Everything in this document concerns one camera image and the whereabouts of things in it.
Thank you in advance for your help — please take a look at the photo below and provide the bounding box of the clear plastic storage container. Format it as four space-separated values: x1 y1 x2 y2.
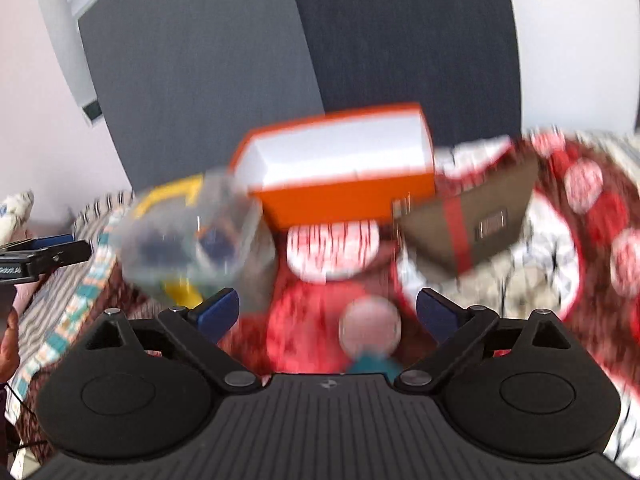
111 170 277 313

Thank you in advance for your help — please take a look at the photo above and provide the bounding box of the orange cardboard box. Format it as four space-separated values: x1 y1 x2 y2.
230 103 435 231

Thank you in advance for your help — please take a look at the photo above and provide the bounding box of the person's left hand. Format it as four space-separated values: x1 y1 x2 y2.
0 309 20 382

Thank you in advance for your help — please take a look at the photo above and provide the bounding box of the floral pillow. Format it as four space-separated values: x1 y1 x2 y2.
0 190 35 245

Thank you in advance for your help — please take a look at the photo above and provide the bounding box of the dark grey headboard panel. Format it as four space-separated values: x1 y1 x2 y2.
296 0 522 146

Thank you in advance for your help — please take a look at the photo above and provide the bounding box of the brown pouch with red stripe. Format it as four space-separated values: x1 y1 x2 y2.
392 155 538 283

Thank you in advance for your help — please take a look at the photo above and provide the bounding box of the white plush toy pink hat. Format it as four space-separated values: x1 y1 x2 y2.
338 296 401 382

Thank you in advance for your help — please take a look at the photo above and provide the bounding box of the light grey headboard panel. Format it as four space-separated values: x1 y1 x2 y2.
79 0 323 191

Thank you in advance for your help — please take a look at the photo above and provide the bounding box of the striped checked bedsheet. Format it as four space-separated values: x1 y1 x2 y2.
6 191 134 422

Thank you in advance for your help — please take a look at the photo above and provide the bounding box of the red floral blanket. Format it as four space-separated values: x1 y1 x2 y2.
12 128 639 474

